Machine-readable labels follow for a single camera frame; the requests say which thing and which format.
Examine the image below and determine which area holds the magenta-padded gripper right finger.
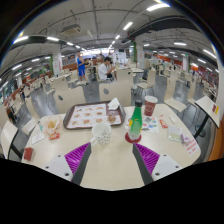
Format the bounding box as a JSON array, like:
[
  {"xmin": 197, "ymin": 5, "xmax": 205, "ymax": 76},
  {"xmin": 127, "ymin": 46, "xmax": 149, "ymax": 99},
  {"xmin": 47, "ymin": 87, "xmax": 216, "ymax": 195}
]
[{"xmin": 131, "ymin": 142, "xmax": 183, "ymax": 186}]

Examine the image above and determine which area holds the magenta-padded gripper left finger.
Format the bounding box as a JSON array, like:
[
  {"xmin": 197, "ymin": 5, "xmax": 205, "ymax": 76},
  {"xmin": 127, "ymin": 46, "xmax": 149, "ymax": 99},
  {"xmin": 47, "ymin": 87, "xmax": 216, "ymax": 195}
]
[{"xmin": 42, "ymin": 142, "xmax": 93, "ymax": 186}]

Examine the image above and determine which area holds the green drink bottle black cap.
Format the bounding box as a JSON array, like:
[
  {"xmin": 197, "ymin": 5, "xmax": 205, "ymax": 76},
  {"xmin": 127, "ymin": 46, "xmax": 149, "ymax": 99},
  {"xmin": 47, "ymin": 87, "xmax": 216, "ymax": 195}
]
[{"xmin": 127, "ymin": 99, "xmax": 144, "ymax": 142}]

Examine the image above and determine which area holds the small red packet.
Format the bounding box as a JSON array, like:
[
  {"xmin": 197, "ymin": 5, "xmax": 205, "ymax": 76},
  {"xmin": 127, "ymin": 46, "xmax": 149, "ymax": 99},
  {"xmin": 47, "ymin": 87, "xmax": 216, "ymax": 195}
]
[{"xmin": 48, "ymin": 132, "xmax": 61, "ymax": 141}]

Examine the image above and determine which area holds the pink printed paper slip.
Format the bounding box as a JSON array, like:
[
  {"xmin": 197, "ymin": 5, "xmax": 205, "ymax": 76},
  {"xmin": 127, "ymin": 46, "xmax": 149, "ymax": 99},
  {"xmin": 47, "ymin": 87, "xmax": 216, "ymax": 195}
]
[{"xmin": 181, "ymin": 133, "xmax": 200, "ymax": 157}]

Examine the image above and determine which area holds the shiny clear plastic packet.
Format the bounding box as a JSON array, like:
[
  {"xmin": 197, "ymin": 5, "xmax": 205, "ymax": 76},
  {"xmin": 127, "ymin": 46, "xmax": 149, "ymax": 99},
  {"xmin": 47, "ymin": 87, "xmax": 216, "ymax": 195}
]
[{"xmin": 167, "ymin": 124, "xmax": 184, "ymax": 144}]

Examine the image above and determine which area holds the dark red card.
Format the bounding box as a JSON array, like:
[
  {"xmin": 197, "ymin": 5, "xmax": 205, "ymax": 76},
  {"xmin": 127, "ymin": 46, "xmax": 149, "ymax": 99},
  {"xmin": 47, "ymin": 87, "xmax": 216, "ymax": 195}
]
[{"xmin": 23, "ymin": 146, "xmax": 34, "ymax": 163}]

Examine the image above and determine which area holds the white paper card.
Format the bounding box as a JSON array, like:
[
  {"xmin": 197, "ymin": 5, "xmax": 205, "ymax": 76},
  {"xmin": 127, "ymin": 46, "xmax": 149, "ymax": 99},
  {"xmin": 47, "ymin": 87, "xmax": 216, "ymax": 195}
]
[{"xmin": 30, "ymin": 132, "xmax": 47, "ymax": 146}]

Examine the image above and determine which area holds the clear food wrapper bag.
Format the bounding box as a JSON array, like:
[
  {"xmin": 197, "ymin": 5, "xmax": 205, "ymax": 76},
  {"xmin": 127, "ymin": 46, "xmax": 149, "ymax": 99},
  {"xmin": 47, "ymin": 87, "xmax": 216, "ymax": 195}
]
[{"xmin": 41, "ymin": 114, "xmax": 64, "ymax": 136}]

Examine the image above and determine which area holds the colourful printed flyer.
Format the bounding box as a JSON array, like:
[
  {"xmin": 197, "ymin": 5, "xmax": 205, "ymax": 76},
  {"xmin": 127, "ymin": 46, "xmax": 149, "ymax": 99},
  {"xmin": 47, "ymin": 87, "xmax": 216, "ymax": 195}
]
[{"xmin": 141, "ymin": 114, "xmax": 160, "ymax": 134}]

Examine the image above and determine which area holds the dark brown food tray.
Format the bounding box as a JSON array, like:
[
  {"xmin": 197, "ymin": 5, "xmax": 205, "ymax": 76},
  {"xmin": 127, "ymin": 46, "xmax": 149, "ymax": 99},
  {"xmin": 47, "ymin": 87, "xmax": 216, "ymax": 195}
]
[{"xmin": 62, "ymin": 100, "xmax": 127, "ymax": 130}]

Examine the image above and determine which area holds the white polka-dot mug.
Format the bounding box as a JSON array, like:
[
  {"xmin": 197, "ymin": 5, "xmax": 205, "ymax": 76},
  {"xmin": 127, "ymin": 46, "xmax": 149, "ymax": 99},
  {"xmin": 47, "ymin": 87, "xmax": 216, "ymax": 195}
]
[{"xmin": 89, "ymin": 121, "xmax": 113, "ymax": 146}]

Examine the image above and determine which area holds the red paper cup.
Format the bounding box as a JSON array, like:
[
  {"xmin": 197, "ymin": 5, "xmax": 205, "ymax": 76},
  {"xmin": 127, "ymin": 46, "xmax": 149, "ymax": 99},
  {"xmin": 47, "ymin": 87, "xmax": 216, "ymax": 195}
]
[{"xmin": 143, "ymin": 95, "xmax": 159, "ymax": 117}]

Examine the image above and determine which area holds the white side table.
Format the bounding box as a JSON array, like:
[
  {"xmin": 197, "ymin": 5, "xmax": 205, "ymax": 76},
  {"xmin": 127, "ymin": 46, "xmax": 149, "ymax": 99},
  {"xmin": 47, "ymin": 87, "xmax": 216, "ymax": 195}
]
[
  {"xmin": 194, "ymin": 95, "xmax": 222, "ymax": 139},
  {"xmin": 0, "ymin": 119, "xmax": 19, "ymax": 160}
]

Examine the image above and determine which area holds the beige chair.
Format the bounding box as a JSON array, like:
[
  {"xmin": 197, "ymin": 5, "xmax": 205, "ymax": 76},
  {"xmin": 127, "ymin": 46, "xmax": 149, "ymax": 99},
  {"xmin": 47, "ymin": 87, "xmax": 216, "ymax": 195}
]
[
  {"xmin": 98, "ymin": 80, "xmax": 133, "ymax": 108},
  {"xmin": 53, "ymin": 85, "xmax": 87, "ymax": 115}
]

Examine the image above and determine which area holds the brown food piece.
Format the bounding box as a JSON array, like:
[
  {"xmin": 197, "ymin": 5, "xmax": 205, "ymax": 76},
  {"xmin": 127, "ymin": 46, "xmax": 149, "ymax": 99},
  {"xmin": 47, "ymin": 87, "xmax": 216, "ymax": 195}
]
[{"xmin": 107, "ymin": 114, "xmax": 118, "ymax": 124}]

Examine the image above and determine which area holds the group of beige chairs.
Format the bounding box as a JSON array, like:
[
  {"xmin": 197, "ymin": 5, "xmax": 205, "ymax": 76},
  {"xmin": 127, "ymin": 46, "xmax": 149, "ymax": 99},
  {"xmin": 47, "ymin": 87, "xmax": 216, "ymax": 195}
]
[{"xmin": 0, "ymin": 63, "xmax": 224, "ymax": 134}]

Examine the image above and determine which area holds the crumpled white napkin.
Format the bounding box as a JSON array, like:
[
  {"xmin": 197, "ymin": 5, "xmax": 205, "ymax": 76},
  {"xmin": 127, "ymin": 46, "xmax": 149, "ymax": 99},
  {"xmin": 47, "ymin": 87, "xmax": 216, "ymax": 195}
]
[{"xmin": 107, "ymin": 97, "xmax": 121, "ymax": 111}]

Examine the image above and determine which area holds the person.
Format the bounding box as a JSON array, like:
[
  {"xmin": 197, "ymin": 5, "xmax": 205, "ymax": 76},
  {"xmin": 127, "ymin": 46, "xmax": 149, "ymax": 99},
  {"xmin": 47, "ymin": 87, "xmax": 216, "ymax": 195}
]
[
  {"xmin": 75, "ymin": 49, "xmax": 88, "ymax": 82},
  {"xmin": 97, "ymin": 55, "xmax": 117, "ymax": 82}
]

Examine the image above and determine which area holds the ceiling air conditioner unit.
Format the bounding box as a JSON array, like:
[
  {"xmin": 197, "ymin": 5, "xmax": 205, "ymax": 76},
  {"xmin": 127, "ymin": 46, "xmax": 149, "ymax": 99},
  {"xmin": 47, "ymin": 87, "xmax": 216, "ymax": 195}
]
[{"xmin": 61, "ymin": 23, "xmax": 82, "ymax": 36}]

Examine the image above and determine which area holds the group of ceiling lights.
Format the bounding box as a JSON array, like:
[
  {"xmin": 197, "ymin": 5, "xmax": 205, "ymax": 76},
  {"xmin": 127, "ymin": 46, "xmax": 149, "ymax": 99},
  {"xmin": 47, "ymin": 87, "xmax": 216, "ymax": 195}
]
[{"xmin": 11, "ymin": 1, "xmax": 218, "ymax": 71}]

